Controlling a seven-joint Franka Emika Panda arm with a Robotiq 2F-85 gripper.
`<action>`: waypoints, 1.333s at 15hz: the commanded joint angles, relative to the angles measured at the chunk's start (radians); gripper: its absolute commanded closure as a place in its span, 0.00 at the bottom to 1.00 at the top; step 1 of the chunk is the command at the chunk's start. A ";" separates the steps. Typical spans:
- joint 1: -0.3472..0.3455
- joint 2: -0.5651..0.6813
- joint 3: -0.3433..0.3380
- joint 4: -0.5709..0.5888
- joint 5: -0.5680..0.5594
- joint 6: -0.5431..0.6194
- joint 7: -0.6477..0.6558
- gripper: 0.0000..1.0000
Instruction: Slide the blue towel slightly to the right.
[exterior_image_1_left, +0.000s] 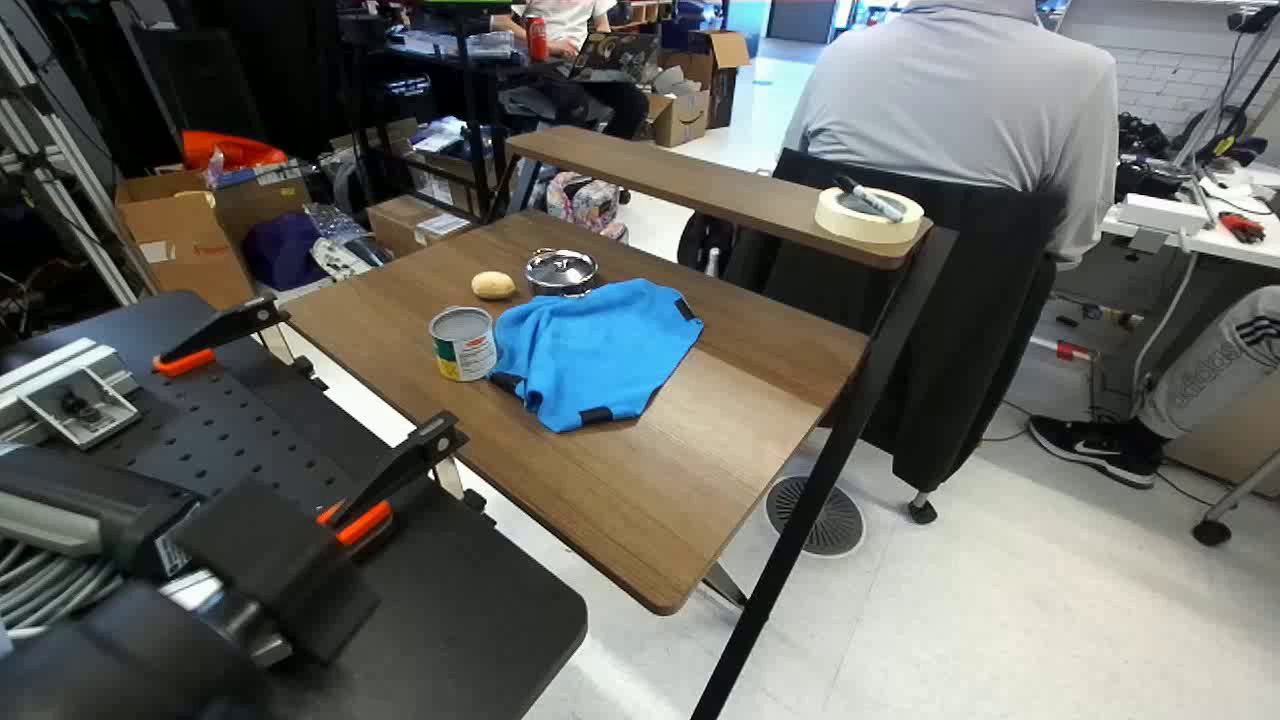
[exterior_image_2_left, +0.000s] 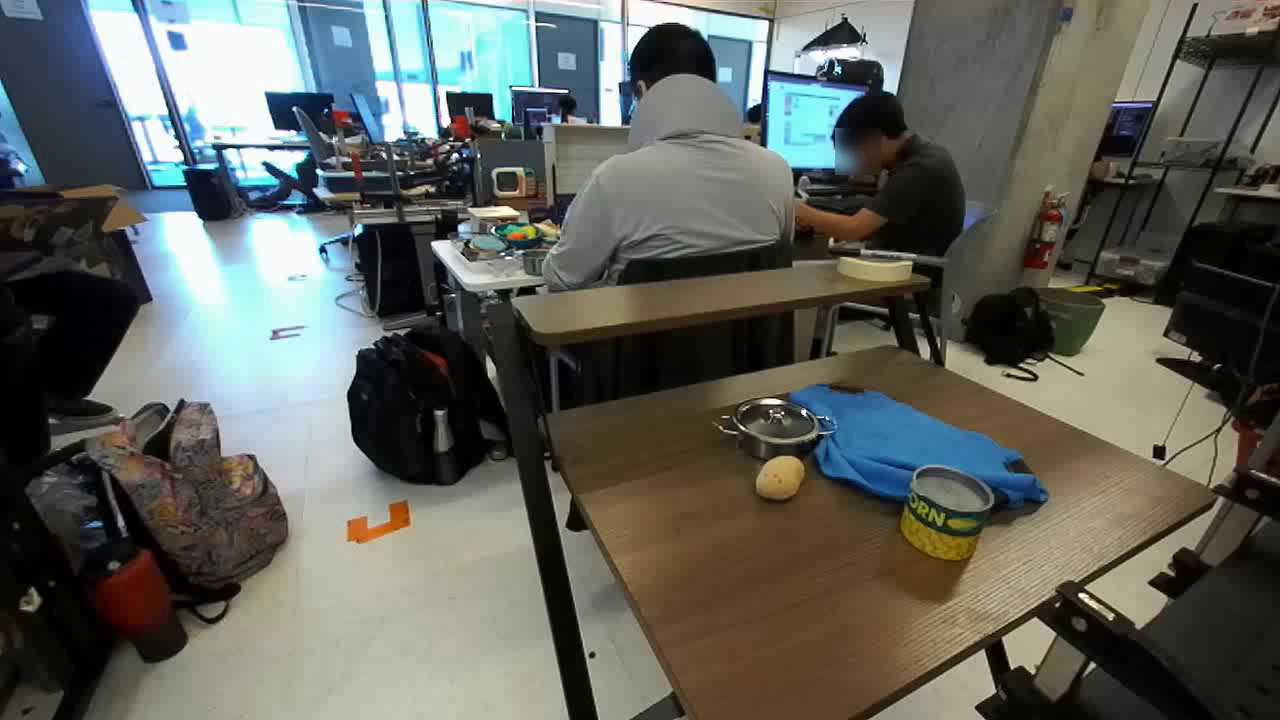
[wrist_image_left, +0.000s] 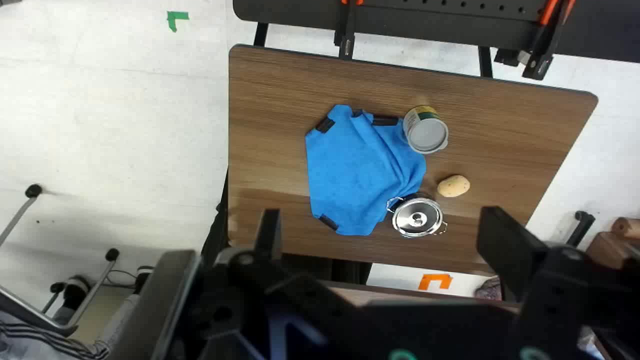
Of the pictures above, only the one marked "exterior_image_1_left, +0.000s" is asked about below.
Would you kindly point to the blue towel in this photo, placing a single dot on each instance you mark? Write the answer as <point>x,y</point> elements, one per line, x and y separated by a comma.
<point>592,358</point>

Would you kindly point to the wooden side table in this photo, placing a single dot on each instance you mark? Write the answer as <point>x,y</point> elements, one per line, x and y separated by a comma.
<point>662,498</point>

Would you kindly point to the silver metal bowl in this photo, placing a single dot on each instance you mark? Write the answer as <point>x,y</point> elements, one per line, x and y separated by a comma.
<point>563,268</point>

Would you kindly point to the small yellow potato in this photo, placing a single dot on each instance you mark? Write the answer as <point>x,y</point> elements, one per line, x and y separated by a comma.
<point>492,287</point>

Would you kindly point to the white paint can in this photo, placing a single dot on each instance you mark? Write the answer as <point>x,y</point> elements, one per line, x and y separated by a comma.
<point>460,340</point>

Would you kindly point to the roll of white tape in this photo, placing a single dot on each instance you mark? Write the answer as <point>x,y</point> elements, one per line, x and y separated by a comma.
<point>871,215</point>

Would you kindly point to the open cardboard box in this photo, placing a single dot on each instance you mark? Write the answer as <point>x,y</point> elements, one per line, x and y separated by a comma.
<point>694,86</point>

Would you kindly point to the black office chair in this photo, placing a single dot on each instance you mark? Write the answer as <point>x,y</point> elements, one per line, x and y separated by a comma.
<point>977,321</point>

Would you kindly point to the black perforated mounting board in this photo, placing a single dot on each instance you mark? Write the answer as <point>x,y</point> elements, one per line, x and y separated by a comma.
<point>467,625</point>

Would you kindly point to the black orange bar clamp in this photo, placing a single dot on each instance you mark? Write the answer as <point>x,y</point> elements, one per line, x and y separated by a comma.
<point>300,565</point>

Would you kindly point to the person in grey shirt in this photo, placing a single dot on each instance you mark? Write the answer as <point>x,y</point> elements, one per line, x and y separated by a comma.
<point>973,93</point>

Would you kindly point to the brown cardboard box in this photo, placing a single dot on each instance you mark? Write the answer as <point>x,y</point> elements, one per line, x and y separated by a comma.
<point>188,233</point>

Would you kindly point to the black sneaker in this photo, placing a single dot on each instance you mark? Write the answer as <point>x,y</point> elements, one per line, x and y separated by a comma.
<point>1127,452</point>

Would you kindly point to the aluminium extrusion frame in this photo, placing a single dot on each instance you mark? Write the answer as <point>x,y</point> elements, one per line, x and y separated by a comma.
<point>77,395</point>

